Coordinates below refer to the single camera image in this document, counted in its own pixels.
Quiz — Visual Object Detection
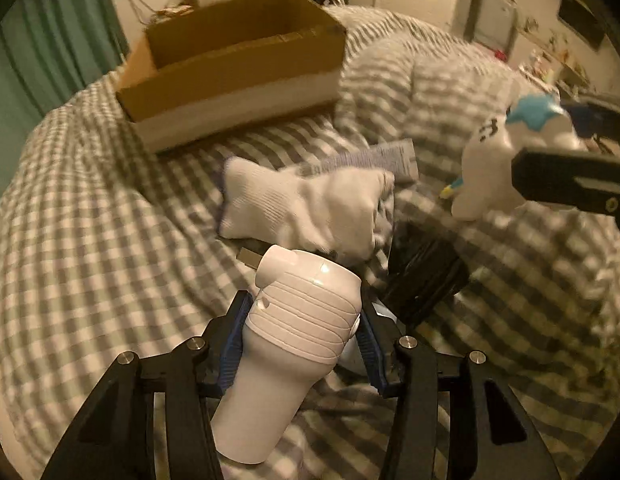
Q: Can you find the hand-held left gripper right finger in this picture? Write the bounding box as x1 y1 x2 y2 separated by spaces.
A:
359 301 562 480

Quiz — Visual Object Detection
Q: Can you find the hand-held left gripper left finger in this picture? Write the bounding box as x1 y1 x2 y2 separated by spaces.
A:
41 290 251 480

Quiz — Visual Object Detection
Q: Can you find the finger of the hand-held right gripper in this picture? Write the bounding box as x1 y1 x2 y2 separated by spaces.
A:
510 147 620 237
560 92 620 148

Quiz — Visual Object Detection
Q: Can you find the white handheld device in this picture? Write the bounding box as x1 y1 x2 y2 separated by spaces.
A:
210 245 363 465

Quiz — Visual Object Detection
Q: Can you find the white plush toy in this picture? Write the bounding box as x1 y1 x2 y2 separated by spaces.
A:
441 81 590 222

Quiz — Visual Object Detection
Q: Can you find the cardboard box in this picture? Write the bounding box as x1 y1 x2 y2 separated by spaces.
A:
115 0 347 156

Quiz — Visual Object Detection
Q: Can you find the black plastic roll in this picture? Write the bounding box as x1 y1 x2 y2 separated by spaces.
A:
380 220 471 327

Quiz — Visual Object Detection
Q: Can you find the white cabinet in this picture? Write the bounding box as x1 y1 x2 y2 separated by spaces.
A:
452 0 520 68

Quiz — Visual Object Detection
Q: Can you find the gingham blanket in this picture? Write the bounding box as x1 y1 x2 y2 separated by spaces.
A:
0 5 620 480

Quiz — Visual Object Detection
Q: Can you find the white sock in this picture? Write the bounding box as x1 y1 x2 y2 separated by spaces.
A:
219 156 395 262

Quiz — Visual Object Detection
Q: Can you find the white tube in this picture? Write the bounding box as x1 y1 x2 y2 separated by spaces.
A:
300 139 419 184

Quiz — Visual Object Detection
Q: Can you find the green curtain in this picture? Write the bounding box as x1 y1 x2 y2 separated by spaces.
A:
0 0 130 131

